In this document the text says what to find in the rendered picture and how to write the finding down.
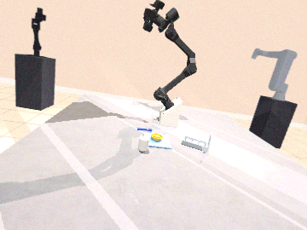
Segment white dish rack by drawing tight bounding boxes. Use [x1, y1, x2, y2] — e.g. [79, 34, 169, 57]
[182, 132, 212, 152]

